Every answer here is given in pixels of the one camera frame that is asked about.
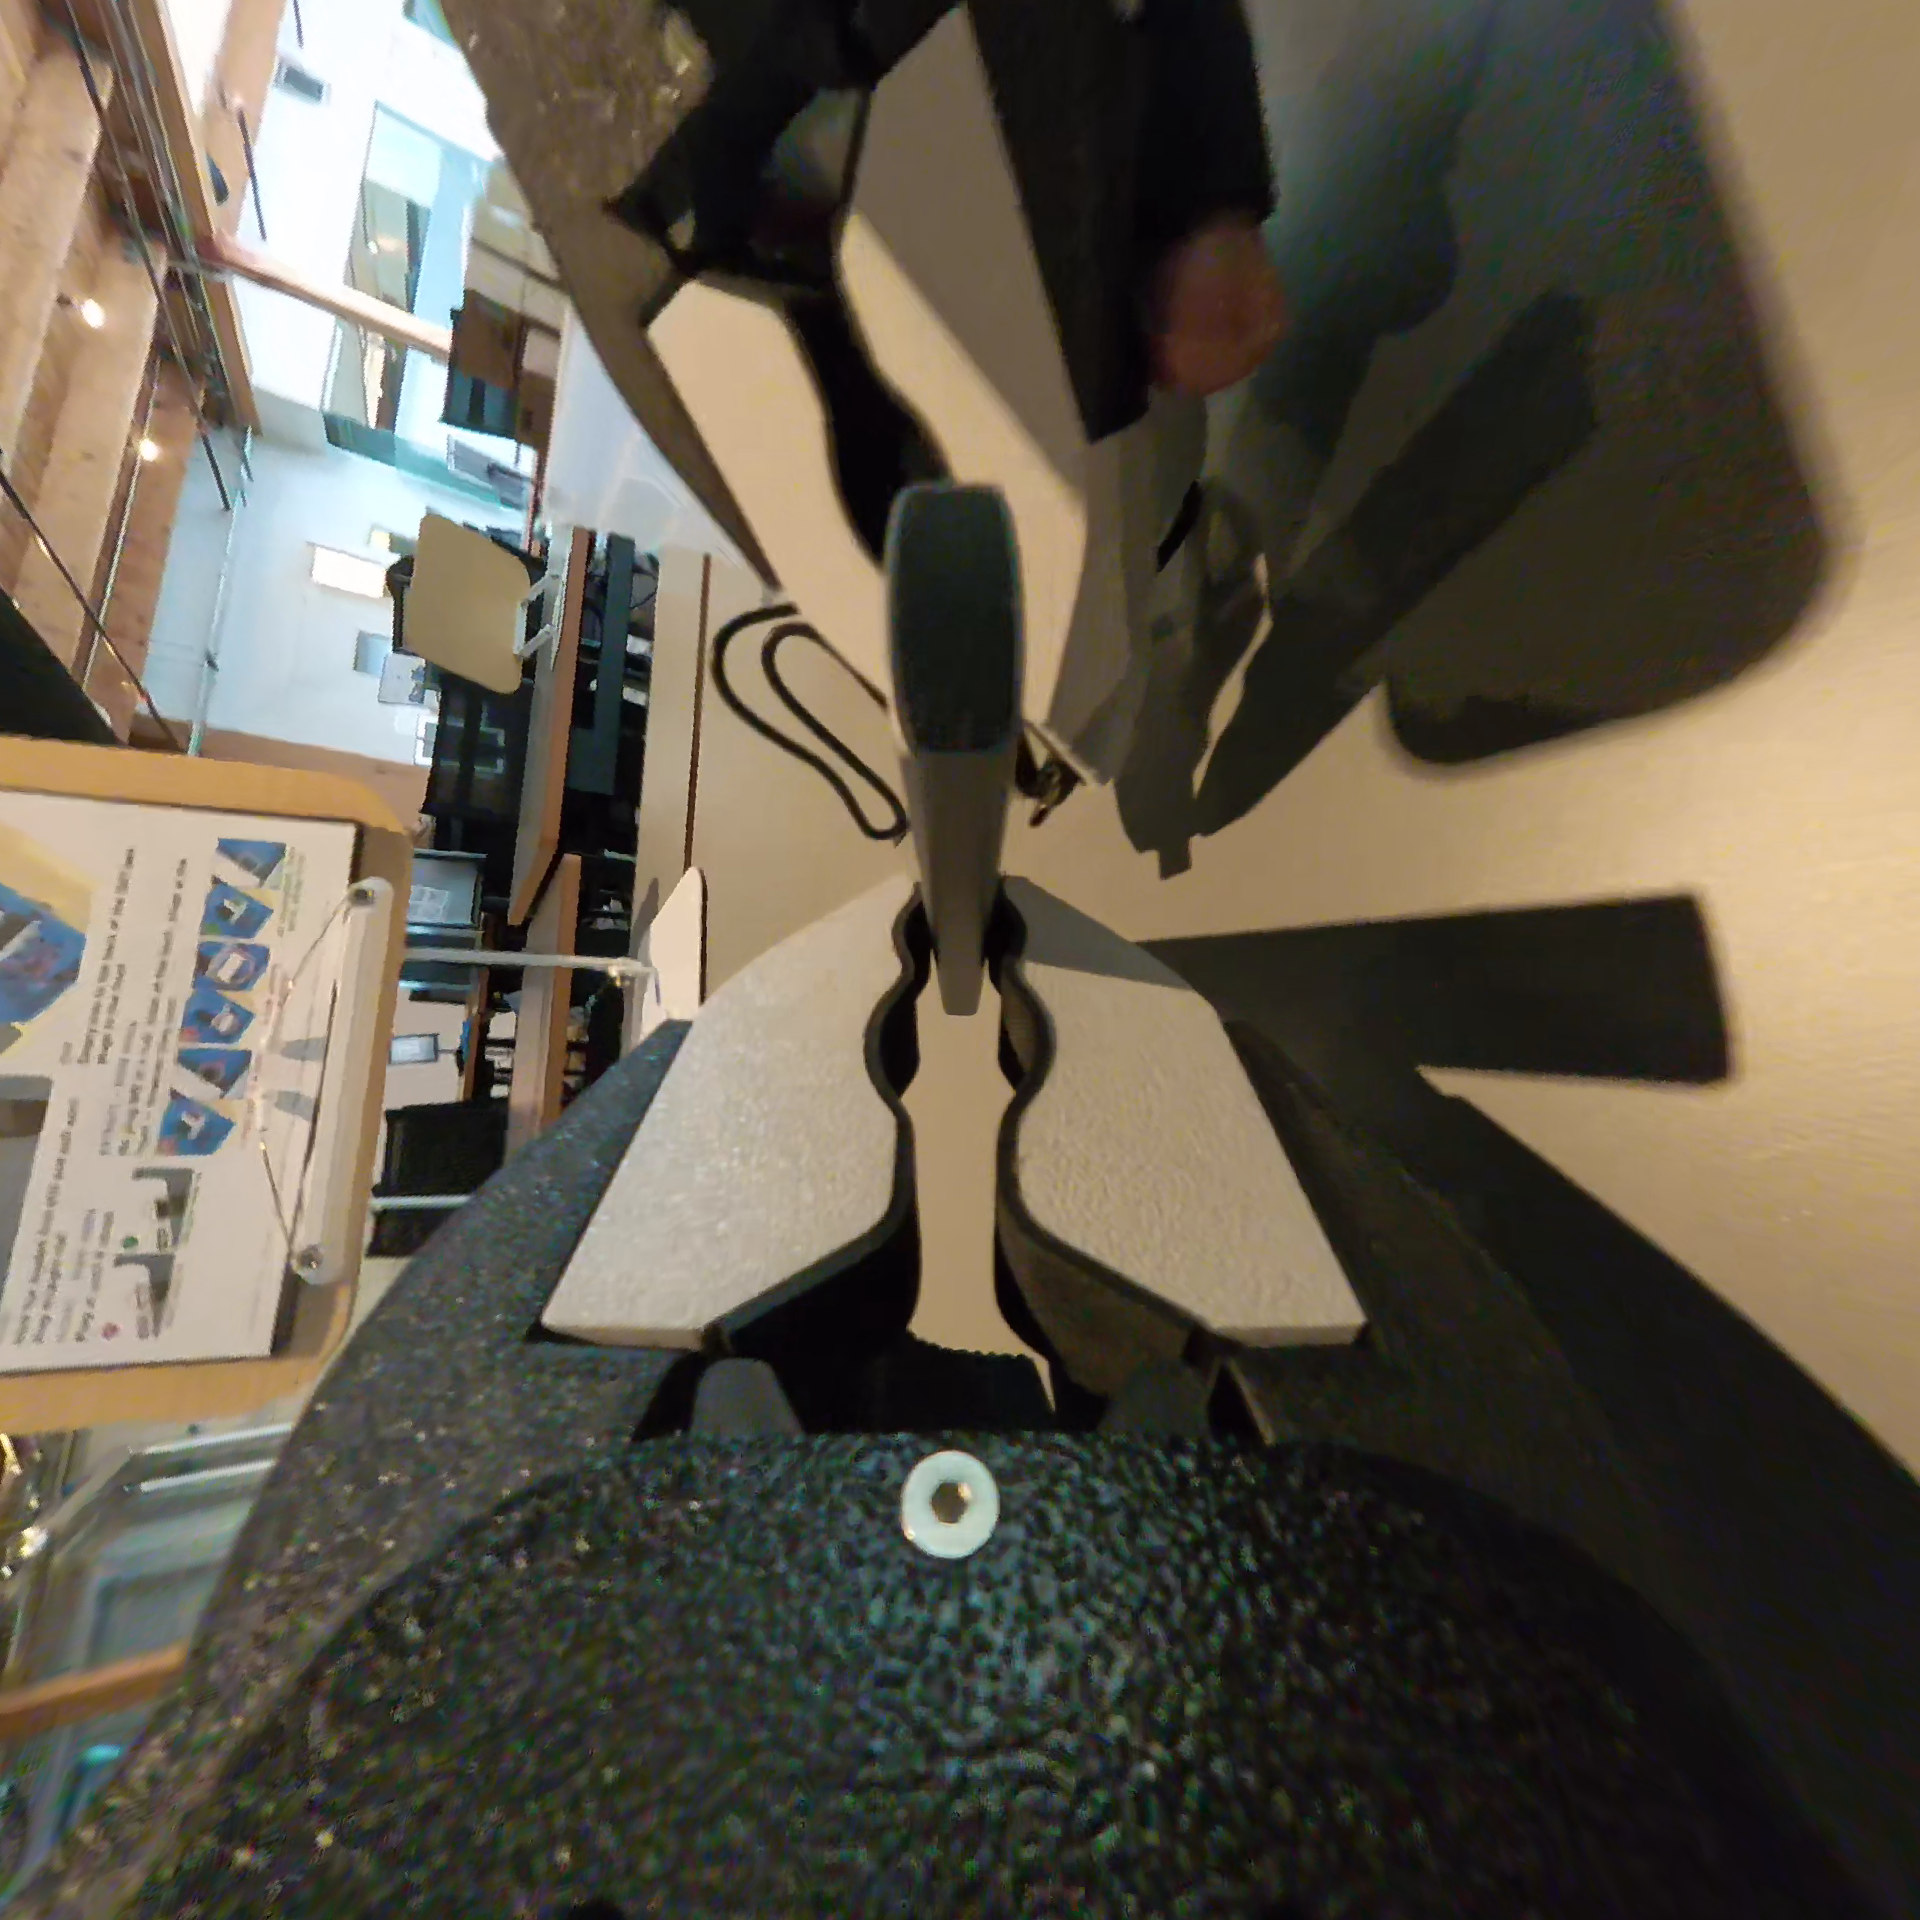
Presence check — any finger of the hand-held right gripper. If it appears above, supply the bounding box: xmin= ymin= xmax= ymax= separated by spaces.
xmin=438 ymin=0 xmax=783 ymax=589
xmin=1046 ymin=393 xmax=1213 ymax=788

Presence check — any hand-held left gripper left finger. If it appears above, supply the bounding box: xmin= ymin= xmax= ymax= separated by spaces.
xmin=538 ymin=876 xmax=924 ymax=1351

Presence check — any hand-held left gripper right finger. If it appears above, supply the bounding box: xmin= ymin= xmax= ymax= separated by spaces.
xmin=992 ymin=873 xmax=1370 ymax=1351

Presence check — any black multi-head usb cable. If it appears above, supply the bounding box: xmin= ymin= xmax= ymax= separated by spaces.
xmin=708 ymin=599 xmax=1085 ymax=844

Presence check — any person's right forearm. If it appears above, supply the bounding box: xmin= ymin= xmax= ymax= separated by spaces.
xmin=959 ymin=0 xmax=1279 ymax=443

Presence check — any person's right hand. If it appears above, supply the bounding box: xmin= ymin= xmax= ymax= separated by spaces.
xmin=1151 ymin=214 xmax=1294 ymax=403

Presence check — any beige board stand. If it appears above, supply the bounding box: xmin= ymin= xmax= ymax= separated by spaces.
xmin=408 ymin=510 xmax=559 ymax=695

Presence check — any printed instruction board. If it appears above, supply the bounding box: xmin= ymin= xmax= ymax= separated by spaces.
xmin=0 ymin=735 xmax=417 ymax=1436

